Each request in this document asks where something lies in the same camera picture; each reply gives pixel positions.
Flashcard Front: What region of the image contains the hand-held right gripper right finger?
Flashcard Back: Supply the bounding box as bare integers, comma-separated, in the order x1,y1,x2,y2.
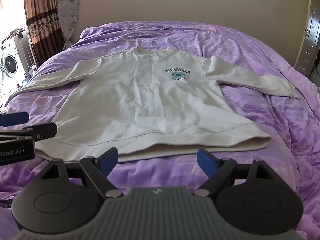
192,149,275,197

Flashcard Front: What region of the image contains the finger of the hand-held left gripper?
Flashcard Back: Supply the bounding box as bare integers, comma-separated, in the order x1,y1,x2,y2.
0,112,29,127
0,123,58,142

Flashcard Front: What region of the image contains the purple bedspread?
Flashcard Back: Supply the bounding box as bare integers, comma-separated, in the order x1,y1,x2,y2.
0,21,320,240

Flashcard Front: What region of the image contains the brown patterned curtain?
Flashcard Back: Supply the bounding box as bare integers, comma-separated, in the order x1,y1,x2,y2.
23,0,63,66

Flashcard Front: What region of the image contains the grey oil radiator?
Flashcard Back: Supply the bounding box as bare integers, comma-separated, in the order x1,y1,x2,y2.
9,28,36,68

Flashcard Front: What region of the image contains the white printed sweatshirt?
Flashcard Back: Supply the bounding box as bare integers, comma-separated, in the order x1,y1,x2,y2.
9,46,300,163

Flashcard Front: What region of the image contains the white patterned hanging cloth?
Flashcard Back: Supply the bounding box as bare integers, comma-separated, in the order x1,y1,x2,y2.
57,0,81,51

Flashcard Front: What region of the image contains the white washing machine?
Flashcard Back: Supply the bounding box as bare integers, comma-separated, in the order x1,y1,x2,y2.
0,44,20,87

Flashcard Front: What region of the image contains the pale panelled door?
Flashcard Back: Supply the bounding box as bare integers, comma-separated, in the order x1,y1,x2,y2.
294,0,320,71

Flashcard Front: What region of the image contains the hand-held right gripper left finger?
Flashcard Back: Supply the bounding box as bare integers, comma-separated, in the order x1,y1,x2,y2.
41,147,124,198

